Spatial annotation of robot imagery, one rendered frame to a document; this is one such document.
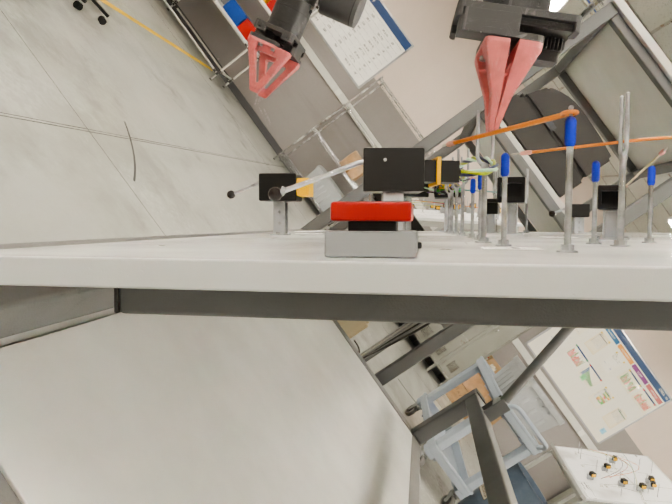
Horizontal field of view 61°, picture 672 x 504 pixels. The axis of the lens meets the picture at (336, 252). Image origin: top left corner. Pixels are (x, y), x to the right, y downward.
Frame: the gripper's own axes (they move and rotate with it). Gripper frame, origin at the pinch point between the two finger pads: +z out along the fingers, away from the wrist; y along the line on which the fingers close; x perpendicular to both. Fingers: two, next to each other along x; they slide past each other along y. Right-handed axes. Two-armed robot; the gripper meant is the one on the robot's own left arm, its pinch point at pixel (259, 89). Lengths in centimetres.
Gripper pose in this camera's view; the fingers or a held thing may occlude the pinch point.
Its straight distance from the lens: 95.1
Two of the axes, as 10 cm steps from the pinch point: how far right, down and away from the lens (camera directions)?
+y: 1.1, -1.1, 9.9
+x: -9.1, -4.2, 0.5
